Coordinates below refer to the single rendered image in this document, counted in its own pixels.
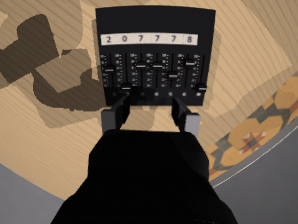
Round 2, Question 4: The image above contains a black lighting desk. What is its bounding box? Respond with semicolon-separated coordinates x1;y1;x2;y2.
95;5;216;106

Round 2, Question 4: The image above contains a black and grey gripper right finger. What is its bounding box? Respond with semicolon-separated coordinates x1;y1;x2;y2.
171;98;201;138

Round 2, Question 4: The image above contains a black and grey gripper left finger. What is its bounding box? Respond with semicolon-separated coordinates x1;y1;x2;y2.
101;96;130;135

